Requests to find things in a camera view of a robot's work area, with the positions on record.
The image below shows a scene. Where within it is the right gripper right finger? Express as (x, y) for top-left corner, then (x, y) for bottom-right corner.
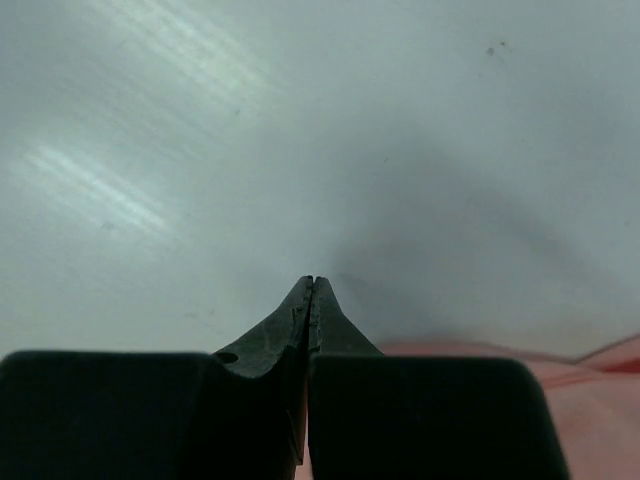
(308, 277), (570, 479)

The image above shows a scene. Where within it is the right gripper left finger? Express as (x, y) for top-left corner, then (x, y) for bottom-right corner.
(1, 276), (313, 479)

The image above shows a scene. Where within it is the salmon pink t-shirt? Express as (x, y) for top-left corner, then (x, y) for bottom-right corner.
(297, 339), (639, 479)

